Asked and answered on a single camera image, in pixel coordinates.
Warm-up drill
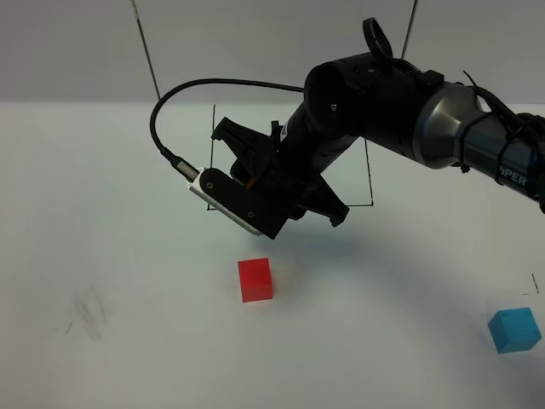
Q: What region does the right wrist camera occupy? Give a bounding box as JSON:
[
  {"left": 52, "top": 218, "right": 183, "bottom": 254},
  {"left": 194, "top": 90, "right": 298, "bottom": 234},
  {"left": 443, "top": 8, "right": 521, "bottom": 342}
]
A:
[{"left": 188, "top": 168, "right": 288, "bottom": 239}]

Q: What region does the black right camera cable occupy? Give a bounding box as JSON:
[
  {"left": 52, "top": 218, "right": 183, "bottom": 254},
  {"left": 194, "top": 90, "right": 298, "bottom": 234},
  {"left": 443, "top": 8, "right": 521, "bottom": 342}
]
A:
[{"left": 149, "top": 78, "right": 306, "bottom": 180}]

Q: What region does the blue loose block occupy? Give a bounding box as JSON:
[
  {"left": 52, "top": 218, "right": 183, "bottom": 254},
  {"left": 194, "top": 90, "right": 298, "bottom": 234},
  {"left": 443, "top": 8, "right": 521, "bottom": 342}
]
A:
[{"left": 488, "top": 308, "right": 542, "bottom": 354}]

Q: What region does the orange block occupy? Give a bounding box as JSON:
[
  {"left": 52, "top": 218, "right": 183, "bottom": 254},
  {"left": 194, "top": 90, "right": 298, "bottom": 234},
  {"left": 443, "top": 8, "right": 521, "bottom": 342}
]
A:
[{"left": 245, "top": 178, "right": 256, "bottom": 189}]

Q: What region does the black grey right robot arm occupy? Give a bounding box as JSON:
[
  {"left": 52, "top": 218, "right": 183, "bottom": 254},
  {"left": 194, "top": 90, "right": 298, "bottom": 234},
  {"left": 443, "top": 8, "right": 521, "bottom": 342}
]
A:
[{"left": 212, "top": 18, "right": 544, "bottom": 227}]

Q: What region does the red block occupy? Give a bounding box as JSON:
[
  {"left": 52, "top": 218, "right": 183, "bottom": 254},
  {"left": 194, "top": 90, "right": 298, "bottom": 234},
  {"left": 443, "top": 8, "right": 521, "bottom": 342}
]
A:
[{"left": 238, "top": 258, "right": 273, "bottom": 302}]

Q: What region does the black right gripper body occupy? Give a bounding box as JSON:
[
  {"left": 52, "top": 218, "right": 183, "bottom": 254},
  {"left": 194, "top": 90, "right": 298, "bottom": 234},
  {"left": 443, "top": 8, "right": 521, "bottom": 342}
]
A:
[{"left": 212, "top": 115, "right": 349, "bottom": 227}]

